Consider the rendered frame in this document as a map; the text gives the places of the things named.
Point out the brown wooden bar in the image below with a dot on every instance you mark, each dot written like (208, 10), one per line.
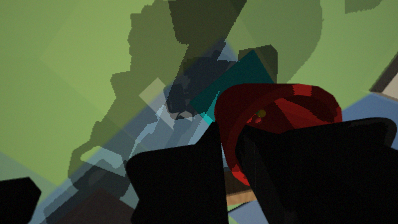
(236, 191)

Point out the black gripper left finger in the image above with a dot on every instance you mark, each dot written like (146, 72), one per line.
(183, 166)

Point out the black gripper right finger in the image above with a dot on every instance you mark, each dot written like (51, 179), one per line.
(272, 163)

